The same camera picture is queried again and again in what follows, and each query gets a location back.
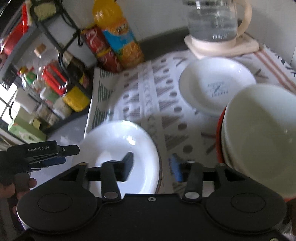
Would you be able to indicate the white plate blue Sweet logo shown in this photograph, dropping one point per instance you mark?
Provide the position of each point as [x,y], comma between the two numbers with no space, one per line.
[208,85]

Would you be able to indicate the red black bowl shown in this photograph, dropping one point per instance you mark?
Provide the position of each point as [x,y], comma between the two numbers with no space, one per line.
[218,138]

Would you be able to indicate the orange juice bottle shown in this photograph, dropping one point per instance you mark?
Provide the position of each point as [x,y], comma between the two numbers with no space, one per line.
[116,29]

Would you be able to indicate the red snack can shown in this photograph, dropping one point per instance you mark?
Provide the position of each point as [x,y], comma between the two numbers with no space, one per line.
[98,44]

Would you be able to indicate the cream kettle base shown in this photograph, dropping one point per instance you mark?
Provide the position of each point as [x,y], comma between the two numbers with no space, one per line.
[238,46]

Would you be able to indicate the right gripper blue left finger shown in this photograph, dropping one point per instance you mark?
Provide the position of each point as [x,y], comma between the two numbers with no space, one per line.
[110,173]

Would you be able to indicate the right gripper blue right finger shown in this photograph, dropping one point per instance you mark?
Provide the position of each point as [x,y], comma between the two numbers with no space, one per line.
[193,173]

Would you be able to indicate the person left hand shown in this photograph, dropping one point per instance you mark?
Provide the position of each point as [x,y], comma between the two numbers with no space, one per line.
[20,185]

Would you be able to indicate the plain white bowl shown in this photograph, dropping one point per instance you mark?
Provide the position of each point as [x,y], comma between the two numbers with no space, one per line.
[266,96]

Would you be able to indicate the red plastic basin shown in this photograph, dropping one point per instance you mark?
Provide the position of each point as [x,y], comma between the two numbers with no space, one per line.
[9,42]

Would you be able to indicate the glass electric kettle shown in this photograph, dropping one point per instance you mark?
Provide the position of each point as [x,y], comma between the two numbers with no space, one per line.
[218,21]

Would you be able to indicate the patterned fringed table cloth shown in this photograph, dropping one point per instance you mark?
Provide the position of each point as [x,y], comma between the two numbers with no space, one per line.
[149,96]

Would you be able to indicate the dark soy sauce jug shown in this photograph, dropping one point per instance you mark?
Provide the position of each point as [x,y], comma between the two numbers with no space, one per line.
[64,74]

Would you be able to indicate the white bowl yellow pattern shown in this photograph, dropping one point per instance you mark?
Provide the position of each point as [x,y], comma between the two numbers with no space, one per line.
[227,159]

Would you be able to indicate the white plate floral rim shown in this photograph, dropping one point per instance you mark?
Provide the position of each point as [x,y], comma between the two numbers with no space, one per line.
[112,141]

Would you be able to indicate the green carton box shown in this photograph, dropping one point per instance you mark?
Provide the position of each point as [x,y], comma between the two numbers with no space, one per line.
[25,131]

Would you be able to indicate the black metal spice rack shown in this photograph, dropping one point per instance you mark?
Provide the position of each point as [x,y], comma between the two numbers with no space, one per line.
[40,13]

